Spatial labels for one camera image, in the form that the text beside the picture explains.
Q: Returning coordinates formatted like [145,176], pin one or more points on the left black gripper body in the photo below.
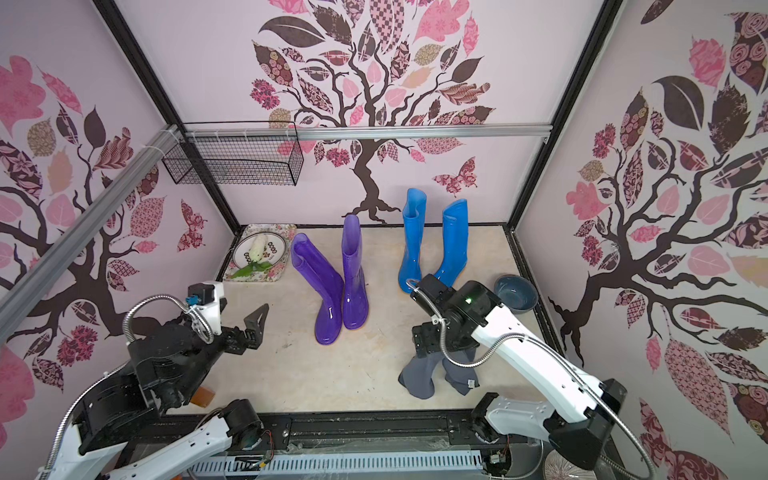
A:
[231,338]

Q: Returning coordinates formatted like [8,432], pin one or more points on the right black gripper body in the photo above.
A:
[428,339]

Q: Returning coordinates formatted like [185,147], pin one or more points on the grey cloth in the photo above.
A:
[417,376]

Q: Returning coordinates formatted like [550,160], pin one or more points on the purple boot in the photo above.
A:
[355,303]
[314,267]

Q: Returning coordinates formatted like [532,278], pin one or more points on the blue boot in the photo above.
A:
[414,216]
[455,235]

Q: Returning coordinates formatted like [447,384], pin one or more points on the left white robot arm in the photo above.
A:
[111,413]

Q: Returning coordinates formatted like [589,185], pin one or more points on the brown cylinder bottle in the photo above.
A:
[203,397]

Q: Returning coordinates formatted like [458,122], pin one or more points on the floral square tray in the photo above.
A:
[288,231]

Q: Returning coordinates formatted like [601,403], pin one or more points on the grey-blue bowl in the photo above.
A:
[517,293]

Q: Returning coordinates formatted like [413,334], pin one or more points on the white patterned plate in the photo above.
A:
[277,244]

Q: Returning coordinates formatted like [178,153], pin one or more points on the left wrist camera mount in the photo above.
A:
[206,301]

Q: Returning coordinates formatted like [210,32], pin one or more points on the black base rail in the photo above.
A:
[511,457]

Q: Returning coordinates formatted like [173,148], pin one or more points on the white slotted cable duct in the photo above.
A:
[340,463]

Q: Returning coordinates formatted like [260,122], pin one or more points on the black wire basket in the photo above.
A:
[258,152]

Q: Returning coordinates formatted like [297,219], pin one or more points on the round wire fan guard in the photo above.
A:
[556,467]

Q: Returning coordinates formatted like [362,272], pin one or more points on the back aluminium rail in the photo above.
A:
[381,132]

